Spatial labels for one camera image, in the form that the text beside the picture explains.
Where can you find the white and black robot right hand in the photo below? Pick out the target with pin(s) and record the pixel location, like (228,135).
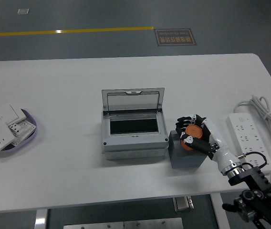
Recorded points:
(222,155)

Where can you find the orange cylinder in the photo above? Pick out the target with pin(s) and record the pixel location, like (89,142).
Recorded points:
(194,131)

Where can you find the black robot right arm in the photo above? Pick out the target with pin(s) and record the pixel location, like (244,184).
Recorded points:
(259,181)

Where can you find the grey cube with round hole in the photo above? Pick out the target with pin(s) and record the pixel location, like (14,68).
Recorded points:
(185,159)

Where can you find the white table leg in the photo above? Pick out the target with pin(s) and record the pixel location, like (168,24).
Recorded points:
(220,212)
(40,219)

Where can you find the brown floor sign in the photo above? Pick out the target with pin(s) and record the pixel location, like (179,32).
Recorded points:
(175,37)

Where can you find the purple plastic tray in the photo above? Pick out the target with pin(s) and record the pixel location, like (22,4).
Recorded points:
(28,142)

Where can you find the white perforated socket backplate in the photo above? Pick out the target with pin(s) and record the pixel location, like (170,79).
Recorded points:
(27,127)

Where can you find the yellow floor tape line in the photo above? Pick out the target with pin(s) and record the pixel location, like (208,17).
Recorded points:
(66,31)

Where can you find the small white socket insert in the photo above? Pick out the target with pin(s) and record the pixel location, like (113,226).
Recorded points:
(15,129)

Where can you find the small metal floor plate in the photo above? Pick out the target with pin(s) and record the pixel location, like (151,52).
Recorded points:
(23,11)

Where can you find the grey metal under-table bracket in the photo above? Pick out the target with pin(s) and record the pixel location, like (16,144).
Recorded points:
(183,204)

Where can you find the grey plastic enclosure box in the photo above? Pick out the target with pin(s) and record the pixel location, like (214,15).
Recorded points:
(133,145)

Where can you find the metal base plate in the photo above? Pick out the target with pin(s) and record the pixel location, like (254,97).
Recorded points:
(123,224)

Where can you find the white wall switch plate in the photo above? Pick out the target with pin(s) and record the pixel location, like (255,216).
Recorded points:
(6,114)

